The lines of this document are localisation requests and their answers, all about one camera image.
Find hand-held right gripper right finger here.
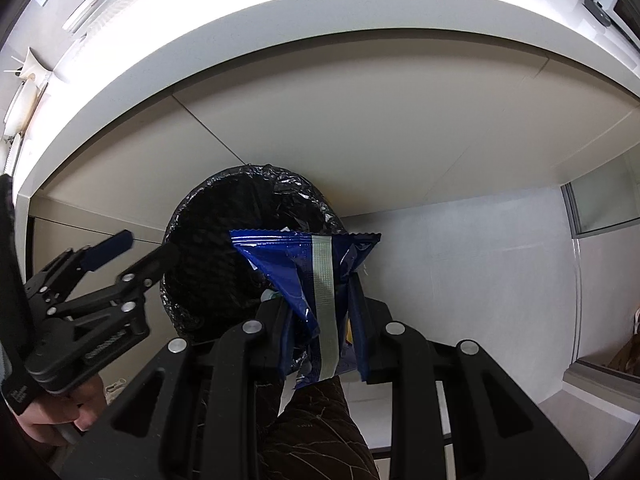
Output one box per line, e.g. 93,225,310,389
347,275,588,480

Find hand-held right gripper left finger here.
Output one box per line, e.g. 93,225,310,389
62,302,308,480

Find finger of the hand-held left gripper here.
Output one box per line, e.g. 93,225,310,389
47,242,181,361
25,230,133,311

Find blue snack packet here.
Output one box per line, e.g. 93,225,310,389
229,229,383,391

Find trash bin with black liner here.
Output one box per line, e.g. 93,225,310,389
159,162,346,346

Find person's left hand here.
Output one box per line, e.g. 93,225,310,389
17,375,108,446

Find beige side cabinet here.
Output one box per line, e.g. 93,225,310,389
25,195,173,391

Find white zippered jacket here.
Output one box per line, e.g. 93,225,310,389
102,377,128,403

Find beige cabinet door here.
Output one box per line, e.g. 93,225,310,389
30,92,253,241
172,52,640,221

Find brown patterned pants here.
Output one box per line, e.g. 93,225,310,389
252,375,381,480

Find white flared cup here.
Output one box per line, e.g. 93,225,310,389
10,47,53,86

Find brown bag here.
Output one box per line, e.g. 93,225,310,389
607,332,640,376

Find glass sliding door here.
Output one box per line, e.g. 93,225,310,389
560,150,640,238

